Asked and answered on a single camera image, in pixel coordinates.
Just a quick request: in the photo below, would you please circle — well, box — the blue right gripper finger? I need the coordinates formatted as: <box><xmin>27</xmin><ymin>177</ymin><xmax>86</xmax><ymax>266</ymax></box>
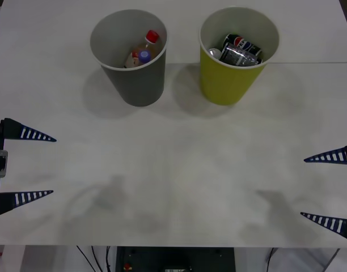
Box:
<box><xmin>303</xmin><ymin>143</ymin><xmax>347</xmax><ymax>165</ymax></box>
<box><xmin>299</xmin><ymin>211</ymin><xmax>347</xmax><ymax>244</ymax></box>

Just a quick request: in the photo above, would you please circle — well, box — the clear bottle with purple cap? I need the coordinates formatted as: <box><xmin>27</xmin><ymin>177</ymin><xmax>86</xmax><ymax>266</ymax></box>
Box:
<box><xmin>133</xmin><ymin>49</ymin><xmax>152</xmax><ymax>67</ymax></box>

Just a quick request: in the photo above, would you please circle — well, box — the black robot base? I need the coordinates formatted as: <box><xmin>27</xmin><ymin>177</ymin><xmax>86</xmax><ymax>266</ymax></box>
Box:
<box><xmin>116</xmin><ymin>245</ymin><xmax>236</xmax><ymax>272</ymax></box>

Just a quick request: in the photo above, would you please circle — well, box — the yellow-green plastic waste bin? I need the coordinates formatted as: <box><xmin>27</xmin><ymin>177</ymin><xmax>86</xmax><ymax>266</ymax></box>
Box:
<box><xmin>198</xmin><ymin>6</ymin><xmax>281</xmax><ymax>107</ymax></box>

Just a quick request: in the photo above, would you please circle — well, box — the crushed silver can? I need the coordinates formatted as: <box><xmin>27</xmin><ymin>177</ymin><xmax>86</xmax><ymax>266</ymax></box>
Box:
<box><xmin>208</xmin><ymin>43</ymin><xmax>263</xmax><ymax>67</ymax></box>

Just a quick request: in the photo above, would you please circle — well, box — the grey plastic waste bin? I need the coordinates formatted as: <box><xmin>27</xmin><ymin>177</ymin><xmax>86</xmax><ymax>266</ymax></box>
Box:
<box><xmin>89</xmin><ymin>8</ymin><xmax>168</xmax><ymax>108</ymax></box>

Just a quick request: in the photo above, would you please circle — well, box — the black can with round logo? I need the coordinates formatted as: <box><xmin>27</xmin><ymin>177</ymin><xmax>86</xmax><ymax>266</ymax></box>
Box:
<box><xmin>223</xmin><ymin>32</ymin><xmax>264</xmax><ymax>56</ymax></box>

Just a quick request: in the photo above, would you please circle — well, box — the red-capped bottle with amber drink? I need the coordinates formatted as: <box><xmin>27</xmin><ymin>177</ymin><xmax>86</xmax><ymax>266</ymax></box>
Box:
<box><xmin>123</xmin><ymin>29</ymin><xmax>163</xmax><ymax>69</ymax></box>

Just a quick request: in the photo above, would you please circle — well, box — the black cable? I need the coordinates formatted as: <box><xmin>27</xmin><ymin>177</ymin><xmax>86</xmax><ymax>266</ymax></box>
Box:
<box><xmin>266</xmin><ymin>247</ymin><xmax>278</xmax><ymax>272</ymax></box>
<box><xmin>105</xmin><ymin>245</ymin><xmax>112</xmax><ymax>272</ymax></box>
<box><xmin>75</xmin><ymin>245</ymin><xmax>96</xmax><ymax>272</ymax></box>
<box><xmin>90</xmin><ymin>245</ymin><xmax>103</xmax><ymax>272</ymax></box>

